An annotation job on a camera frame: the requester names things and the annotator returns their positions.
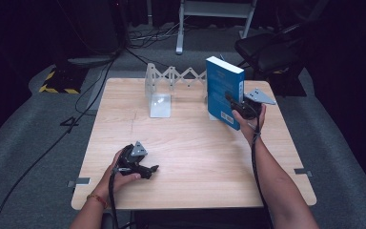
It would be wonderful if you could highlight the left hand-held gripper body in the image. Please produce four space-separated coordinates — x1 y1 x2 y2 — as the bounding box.
117 141 149 179

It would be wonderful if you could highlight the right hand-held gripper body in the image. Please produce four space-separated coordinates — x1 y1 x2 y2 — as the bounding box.
233 88 276 120

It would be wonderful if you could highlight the blue book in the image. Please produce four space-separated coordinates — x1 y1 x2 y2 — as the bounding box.
205 55 246 132

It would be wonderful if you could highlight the white expandable bookend rack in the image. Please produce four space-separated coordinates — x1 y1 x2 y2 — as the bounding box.
144 62 220 122

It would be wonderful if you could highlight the person's right hand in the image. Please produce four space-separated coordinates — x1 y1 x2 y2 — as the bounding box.
232 104 267 144

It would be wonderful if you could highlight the person's left hand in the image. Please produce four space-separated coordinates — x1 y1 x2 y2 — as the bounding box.
94 149 142 198

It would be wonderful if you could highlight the grey tape strip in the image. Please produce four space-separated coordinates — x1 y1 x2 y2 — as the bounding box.
67 177 92 189
294 167 314 177

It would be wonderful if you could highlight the black chair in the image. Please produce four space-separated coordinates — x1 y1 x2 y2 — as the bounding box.
234 23 309 96

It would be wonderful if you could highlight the black and yellow striped base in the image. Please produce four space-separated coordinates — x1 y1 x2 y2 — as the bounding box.
38 65 89 94

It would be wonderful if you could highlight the dark equipment stand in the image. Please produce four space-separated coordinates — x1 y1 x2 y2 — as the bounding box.
55 0 129 66

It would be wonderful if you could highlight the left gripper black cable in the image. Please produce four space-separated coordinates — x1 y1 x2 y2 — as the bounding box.
108 166 122 229

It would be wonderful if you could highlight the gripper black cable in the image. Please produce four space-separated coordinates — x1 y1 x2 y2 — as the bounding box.
250 106 275 229
108 166 122 229

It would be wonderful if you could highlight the red and gold bracelet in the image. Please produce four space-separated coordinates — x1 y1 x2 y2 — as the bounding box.
86 194 109 210

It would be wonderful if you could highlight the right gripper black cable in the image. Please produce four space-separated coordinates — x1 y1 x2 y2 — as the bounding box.
250 106 275 229

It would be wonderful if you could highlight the looped black floor cable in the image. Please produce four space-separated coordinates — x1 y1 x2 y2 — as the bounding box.
74 63 109 117

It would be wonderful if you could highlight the white metal stand frame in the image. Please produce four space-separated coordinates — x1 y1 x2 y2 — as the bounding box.
174 0 258 55

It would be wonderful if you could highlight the long black floor cable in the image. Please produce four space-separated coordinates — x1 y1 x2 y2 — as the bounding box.
0 56 118 229

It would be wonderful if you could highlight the bundle of floor cables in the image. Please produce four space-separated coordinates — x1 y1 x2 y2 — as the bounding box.
127 22 185 51

